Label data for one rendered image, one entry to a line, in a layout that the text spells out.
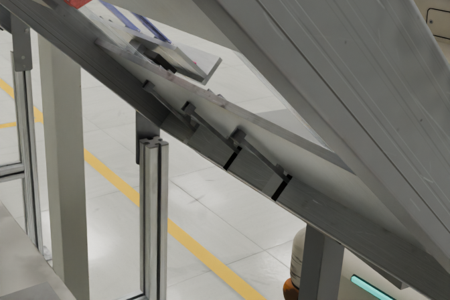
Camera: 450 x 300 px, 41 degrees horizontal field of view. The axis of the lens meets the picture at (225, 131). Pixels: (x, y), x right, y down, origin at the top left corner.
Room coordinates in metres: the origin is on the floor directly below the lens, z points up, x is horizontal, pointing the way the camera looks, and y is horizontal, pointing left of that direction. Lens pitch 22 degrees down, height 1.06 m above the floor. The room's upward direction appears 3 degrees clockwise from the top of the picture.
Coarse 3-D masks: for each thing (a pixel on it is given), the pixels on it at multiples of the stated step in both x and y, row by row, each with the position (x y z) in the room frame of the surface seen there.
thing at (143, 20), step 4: (132, 12) 1.11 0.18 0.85; (136, 16) 1.12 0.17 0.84; (140, 16) 1.12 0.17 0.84; (140, 20) 1.12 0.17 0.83; (144, 20) 1.13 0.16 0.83; (148, 20) 1.13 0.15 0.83; (144, 24) 1.13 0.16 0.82; (148, 24) 1.13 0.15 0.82; (152, 24) 1.14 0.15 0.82; (148, 28) 1.14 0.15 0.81; (152, 28) 1.14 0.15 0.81; (156, 28) 1.14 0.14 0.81; (152, 32) 1.15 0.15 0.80; (156, 32) 1.14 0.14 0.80; (160, 32) 1.15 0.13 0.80; (156, 36) 1.15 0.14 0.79; (160, 36) 1.15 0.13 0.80; (164, 36) 1.15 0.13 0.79; (164, 40) 1.15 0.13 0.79; (168, 40) 1.16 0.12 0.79
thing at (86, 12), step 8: (80, 8) 0.79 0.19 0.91; (88, 8) 0.79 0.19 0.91; (88, 16) 0.79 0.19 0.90; (96, 16) 0.80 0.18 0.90; (96, 24) 0.80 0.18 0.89; (104, 24) 0.81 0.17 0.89; (104, 32) 0.81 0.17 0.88; (112, 32) 0.81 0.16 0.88; (112, 40) 0.82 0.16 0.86; (120, 40) 0.82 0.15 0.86; (128, 48) 0.83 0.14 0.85
